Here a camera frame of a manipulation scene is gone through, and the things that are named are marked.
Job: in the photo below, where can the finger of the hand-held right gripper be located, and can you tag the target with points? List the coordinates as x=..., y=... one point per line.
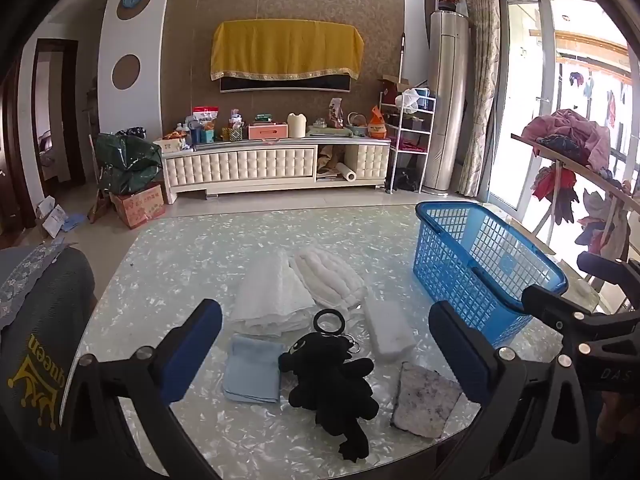
x=547, y=305
x=607, y=266

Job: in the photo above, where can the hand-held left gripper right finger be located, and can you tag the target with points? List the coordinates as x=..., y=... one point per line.
x=460, y=355

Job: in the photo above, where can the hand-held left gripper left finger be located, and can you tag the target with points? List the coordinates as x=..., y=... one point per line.
x=192, y=350

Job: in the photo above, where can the grey speckled felt pad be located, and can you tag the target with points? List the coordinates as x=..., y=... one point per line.
x=425, y=400

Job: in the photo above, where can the blue plastic basket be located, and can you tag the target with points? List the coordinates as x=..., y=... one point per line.
x=507, y=262

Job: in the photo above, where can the light blue towel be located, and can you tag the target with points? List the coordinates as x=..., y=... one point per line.
x=252, y=370

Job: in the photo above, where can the white sponge block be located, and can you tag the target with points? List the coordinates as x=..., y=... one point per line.
x=390, y=327

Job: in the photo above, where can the white cloth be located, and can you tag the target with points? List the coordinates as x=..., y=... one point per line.
x=272, y=295

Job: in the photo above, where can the black plush dragon toy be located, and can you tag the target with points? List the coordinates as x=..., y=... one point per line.
x=330, y=385

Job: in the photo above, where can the white quilted pad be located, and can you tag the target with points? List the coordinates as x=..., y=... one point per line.
x=327, y=275

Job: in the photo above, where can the clothes drying rack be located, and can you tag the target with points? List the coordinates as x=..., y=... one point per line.
x=565, y=162

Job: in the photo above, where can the pink garment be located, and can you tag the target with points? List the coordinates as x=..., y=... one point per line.
x=575, y=125

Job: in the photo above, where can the red cardboard box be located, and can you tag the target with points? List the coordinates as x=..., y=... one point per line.
x=140, y=206

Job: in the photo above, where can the glass sliding door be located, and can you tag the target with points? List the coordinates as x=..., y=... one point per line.
x=522, y=110

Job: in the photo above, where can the lace cloth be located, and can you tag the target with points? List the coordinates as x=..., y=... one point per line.
x=20, y=280

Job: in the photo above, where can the white cartons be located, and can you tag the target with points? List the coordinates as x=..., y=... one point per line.
x=52, y=217

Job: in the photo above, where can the white tv cabinet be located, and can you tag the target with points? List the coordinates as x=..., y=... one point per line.
x=250, y=165

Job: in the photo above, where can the green plastic bag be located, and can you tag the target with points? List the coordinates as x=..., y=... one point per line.
x=127, y=162

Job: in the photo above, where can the white paper roll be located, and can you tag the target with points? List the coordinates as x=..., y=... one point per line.
x=346, y=171

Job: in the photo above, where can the standing air conditioner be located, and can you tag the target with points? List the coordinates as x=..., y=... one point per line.
x=447, y=110

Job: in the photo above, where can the patterned curtain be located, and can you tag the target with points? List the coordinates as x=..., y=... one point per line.
x=480, y=85

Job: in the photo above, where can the white metal shelf rack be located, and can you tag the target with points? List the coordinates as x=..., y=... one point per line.
x=411, y=130

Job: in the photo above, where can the pink storage box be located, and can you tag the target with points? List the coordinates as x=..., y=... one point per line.
x=267, y=131

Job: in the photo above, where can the red snack bag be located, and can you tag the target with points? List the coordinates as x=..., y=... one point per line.
x=206, y=112

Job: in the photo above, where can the orange bag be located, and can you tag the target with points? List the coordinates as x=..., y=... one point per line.
x=376, y=122

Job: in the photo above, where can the white plastic bag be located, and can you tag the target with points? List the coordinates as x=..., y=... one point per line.
x=409, y=100

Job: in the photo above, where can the brown snack bag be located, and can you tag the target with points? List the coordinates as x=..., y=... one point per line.
x=336, y=110

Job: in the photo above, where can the black television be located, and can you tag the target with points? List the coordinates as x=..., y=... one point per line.
x=280, y=84

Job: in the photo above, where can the yellow tv cover cloth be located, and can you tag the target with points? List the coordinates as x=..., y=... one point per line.
x=285, y=47

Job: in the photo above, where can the dark wooden door frame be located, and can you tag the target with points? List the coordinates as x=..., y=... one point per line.
x=75, y=110

